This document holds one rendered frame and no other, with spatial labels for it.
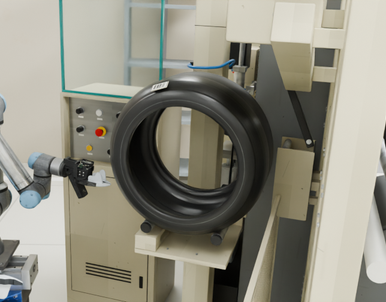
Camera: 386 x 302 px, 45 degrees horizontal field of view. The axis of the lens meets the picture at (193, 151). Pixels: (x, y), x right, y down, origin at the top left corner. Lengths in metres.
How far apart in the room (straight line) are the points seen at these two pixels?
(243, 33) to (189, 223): 0.75
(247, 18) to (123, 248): 1.68
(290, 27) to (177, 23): 3.88
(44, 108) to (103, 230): 2.82
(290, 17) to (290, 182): 0.92
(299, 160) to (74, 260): 1.50
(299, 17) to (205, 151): 1.01
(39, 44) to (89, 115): 2.72
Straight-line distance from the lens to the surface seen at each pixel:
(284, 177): 1.95
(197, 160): 2.07
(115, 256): 2.71
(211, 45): 1.96
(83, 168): 1.94
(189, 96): 1.59
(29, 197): 1.92
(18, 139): 5.44
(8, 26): 5.26
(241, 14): 1.31
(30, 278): 2.08
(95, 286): 2.87
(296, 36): 1.18
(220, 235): 1.77
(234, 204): 1.65
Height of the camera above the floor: 1.71
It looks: 17 degrees down
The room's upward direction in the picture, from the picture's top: 3 degrees clockwise
